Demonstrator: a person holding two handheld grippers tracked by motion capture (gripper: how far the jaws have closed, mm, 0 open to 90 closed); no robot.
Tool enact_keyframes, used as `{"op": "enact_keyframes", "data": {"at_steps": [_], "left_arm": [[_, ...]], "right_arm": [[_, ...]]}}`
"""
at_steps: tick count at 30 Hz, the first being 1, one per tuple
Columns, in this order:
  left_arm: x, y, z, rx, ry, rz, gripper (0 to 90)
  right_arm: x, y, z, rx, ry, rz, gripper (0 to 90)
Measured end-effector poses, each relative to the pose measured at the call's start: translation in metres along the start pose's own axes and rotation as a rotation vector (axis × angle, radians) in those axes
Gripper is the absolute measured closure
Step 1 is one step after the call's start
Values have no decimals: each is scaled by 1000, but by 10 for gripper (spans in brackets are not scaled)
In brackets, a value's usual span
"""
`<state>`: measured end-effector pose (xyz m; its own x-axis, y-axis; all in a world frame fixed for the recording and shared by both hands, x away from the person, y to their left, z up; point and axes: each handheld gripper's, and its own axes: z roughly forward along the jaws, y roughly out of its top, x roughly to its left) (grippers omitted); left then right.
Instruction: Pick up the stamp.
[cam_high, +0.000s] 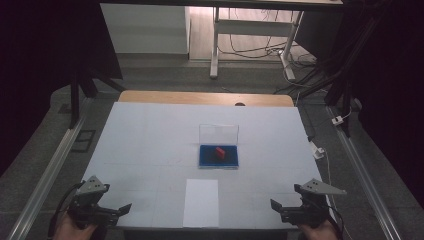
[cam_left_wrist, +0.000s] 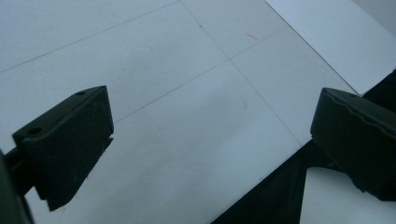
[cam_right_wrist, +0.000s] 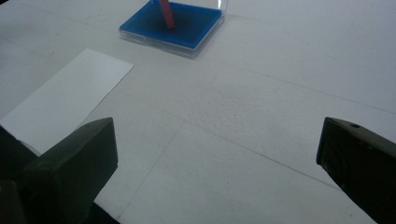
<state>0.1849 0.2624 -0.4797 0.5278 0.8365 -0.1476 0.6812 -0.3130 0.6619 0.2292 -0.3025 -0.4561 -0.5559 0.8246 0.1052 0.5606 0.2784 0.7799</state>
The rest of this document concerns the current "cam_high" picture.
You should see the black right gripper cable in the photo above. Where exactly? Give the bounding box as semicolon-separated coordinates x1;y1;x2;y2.
324;201;346;240

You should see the white paper sheet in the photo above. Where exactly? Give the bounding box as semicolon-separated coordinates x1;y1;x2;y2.
182;178;220;229

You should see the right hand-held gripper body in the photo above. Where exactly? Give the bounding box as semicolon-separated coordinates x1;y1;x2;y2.
281;178;348;229

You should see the person's left hand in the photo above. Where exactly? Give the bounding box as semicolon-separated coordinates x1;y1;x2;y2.
53;212;101;240

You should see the tangle of black floor cables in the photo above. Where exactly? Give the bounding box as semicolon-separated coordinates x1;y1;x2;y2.
218;8;321;94

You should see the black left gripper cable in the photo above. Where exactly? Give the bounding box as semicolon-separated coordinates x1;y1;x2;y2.
47;181;86;240

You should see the black curtain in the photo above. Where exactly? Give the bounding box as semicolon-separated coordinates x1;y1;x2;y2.
0;0;124;178
343;0;424;209

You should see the black metal stand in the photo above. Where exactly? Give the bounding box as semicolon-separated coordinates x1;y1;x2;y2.
299;0;384;138
68;66;128;130

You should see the white plug with cable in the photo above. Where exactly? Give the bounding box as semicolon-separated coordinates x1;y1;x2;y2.
310;140;338;214

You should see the white cabinet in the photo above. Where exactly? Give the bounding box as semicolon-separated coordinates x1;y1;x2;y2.
99;3;192;56

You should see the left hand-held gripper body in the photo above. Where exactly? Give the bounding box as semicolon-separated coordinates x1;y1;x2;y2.
67;175;116;230

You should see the aluminium rail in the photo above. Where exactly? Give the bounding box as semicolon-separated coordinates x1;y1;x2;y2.
324;104;404;240
6;96;94;240

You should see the blue ink pad box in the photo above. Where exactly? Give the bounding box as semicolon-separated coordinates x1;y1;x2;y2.
198;123;240;170

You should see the person's right hand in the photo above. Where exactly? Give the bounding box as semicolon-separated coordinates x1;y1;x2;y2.
298;218;339;240

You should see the white-legged desk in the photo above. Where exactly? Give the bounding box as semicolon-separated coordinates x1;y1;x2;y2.
99;0;344;81

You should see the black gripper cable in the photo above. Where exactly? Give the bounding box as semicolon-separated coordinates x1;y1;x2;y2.
324;201;346;240
47;181;86;240

